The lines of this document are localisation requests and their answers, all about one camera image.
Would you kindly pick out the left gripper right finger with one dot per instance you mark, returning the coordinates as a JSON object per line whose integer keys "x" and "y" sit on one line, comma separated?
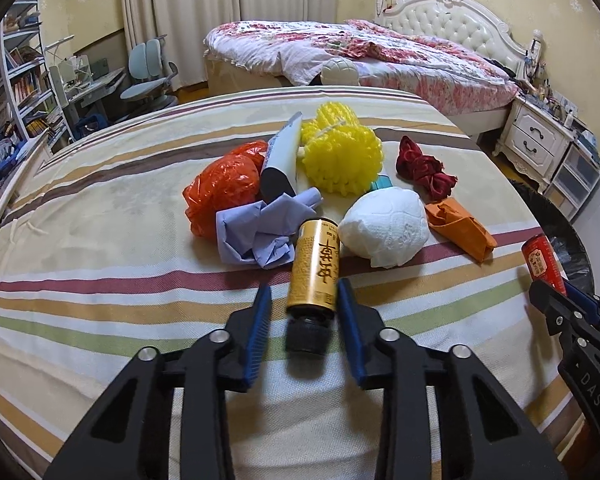
{"x": 433, "y": 400}

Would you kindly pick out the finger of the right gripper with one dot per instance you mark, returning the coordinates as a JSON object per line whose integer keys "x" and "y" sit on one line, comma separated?
{"x": 588, "y": 304}
{"x": 564, "y": 319}

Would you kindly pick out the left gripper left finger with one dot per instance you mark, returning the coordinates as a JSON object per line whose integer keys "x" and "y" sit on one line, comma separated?
{"x": 126, "y": 432}

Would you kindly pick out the red cylindrical can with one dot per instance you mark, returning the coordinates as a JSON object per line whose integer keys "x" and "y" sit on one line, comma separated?
{"x": 541, "y": 262}

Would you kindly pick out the orange paper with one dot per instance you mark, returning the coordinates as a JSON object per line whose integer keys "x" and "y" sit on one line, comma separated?
{"x": 451, "y": 220}

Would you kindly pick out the white tissue ball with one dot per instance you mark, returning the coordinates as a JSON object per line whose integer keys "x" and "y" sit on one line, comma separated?
{"x": 388, "y": 227}

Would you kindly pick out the gold black bottle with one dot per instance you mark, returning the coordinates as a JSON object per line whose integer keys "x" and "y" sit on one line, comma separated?
{"x": 311, "y": 300}

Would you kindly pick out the red plastic bag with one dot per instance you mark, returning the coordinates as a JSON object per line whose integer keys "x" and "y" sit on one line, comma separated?
{"x": 232, "y": 180}

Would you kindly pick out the black lined trash bin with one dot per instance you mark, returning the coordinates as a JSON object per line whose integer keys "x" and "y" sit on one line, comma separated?
{"x": 564, "y": 239}

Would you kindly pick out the plastic drawer unit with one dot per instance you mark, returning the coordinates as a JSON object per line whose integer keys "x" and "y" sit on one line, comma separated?
{"x": 574, "y": 181}

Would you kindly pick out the striped bed sheet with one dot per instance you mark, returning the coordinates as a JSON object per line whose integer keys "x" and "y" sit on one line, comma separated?
{"x": 97, "y": 261}

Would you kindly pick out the white nightstand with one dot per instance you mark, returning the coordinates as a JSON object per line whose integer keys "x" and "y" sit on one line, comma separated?
{"x": 533, "y": 142}

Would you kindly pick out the dark red satin cloth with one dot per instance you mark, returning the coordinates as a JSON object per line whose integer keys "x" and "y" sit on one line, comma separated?
{"x": 412, "y": 164}

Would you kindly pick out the white teal tube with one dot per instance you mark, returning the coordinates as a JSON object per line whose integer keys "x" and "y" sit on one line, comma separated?
{"x": 382, "y": 181}

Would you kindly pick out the lavender crumpled paper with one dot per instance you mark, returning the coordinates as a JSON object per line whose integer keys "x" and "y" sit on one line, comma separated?
{"x": 262, "y": 234}

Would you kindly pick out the yellow foam net bundle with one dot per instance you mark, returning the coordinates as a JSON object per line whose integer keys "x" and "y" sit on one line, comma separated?
{"x": 338, "y": 153}

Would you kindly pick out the pink floral quilt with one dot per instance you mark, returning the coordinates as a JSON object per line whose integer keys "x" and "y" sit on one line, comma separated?
{"x": 450, "y": 77}

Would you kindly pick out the white black tube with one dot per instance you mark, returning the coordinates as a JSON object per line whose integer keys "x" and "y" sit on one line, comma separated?
{"x": 279, "y": 174}

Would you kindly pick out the white tufted bed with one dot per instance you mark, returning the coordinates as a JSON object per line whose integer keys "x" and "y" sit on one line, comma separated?
{"x": 464, "y": 22}

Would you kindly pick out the study desk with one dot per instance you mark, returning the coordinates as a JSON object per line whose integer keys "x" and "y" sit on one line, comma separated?
{"x": 78, "y": 89}

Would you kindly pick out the light blue desk chair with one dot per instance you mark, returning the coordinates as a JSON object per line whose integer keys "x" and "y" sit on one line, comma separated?
{"x": 152, "y": 75}

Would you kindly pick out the white bookshelf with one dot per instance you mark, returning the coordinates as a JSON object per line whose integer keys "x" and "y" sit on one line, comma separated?
{"x": 29, "y": 103}

